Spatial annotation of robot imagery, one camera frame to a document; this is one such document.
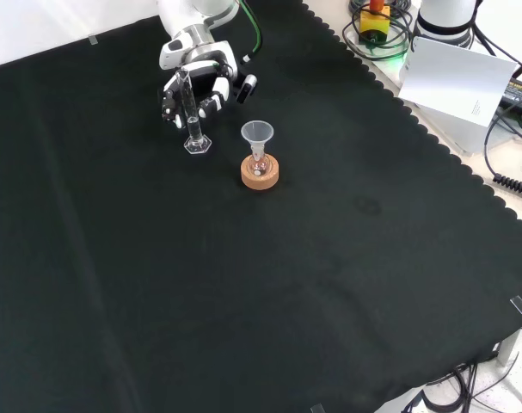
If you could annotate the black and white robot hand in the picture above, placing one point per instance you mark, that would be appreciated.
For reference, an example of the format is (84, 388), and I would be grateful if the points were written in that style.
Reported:
(219, 64)

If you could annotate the clear glass graduated cylinder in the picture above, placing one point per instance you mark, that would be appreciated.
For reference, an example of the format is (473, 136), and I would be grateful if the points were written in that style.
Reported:
(194, 129)

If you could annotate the clear plastic funnel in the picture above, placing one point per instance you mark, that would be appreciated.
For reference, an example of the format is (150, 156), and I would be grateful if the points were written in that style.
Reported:
(257, 131)

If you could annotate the glass round-bottom flask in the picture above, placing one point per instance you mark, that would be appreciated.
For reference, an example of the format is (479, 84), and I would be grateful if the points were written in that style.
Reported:
(259, 166)

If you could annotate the yellow stop button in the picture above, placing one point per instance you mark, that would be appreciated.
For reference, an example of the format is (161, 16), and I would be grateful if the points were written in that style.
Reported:
(374, 26)

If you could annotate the black cloth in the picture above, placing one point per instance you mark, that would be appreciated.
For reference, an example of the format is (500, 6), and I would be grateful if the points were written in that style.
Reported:
(200, 279)

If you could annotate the black power adapter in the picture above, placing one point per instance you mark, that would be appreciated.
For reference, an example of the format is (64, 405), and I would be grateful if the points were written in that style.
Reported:
(520, 92)

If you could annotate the black and grey wrist camera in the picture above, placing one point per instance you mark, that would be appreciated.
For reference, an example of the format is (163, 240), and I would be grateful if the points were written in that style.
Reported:
(246, 88)

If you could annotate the white bracket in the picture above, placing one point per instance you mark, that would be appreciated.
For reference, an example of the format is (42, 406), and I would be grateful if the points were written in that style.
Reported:
(516, 344)

